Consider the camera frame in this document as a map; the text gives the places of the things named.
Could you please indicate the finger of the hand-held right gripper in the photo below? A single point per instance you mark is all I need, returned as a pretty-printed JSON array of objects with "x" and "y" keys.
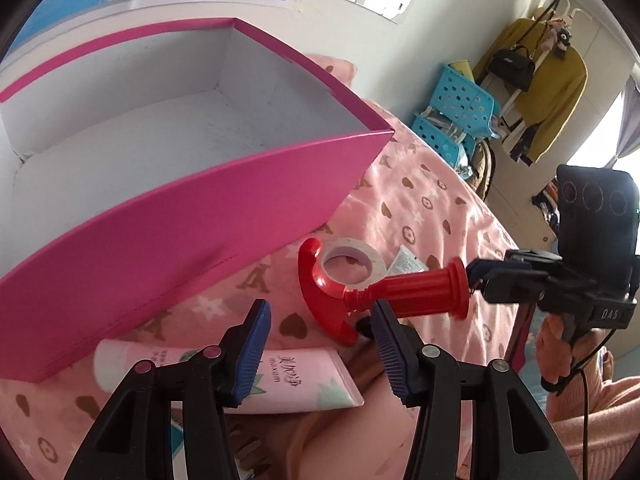
[
  {"x": 482, "y": 267},
  {"x": 510, "y": 287}
]

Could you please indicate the small plush toy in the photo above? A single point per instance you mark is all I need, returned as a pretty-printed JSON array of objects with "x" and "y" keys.
[{"x": 555, "y": 30}]

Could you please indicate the white tape roll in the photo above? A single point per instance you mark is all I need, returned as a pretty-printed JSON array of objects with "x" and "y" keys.
[{"x": 376, "y": 266}]

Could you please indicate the pink cream tube white cap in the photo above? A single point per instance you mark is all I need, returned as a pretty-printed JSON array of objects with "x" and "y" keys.
[{"x": 305, "y": 375}]

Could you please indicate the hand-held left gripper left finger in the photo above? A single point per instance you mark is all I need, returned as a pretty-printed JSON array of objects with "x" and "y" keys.
[{"x": 252, "y": 355}]

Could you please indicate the person's right forearm pink sleeve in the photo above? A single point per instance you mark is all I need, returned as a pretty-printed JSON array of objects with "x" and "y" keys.
[{"x": 610, "y": 430}]

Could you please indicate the yellow sweater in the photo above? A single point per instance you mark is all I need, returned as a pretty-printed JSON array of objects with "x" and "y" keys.
[{"x": 555, "y": 95}]

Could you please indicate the blue perforated plastic basket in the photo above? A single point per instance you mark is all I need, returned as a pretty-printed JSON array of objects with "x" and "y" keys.
[
  {"x": 440, "y": 140},
  {"x": 462, "y": 100}
]

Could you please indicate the brown woven bag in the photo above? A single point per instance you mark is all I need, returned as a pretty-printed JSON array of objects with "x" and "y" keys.
[{"x": 484, "y": 167}]

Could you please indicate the small white green sachet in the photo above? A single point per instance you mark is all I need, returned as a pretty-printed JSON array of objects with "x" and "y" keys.
[{"x": 406, "y": 261}]

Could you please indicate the black handbag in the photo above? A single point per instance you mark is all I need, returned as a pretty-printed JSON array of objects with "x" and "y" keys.
[{"x": 511, "y": 67}]

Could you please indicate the pink cardboard box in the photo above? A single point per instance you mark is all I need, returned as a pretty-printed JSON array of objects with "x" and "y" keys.
[{"x": 150, "y": 240}]

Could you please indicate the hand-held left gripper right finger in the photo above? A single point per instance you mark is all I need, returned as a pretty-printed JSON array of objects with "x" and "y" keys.
[{"x": 392, "y": 360}]

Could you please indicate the blue white packet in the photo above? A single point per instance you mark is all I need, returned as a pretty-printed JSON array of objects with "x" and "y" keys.
[{"x": 177, "y": 447}]

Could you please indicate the yellow green cup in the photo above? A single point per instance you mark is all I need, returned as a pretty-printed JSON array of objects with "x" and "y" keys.
[{"x": 459, "y": 67}]

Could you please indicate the person's right hand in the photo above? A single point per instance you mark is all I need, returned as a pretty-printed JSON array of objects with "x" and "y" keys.
[{"x": 552, "y": 350}]

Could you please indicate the beige pink cloth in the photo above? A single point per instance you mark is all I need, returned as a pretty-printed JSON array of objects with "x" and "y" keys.
[{"x": 340, "y": 440}]

